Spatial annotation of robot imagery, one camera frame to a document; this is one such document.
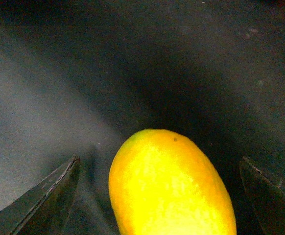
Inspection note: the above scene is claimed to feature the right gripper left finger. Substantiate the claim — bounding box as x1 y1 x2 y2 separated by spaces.
0 157 80 235

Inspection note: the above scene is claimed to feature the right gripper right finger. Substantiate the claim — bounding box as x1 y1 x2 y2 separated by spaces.
239 157 285 235

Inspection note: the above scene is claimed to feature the yellow lemon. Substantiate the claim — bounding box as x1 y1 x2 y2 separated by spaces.
109 129 237 235

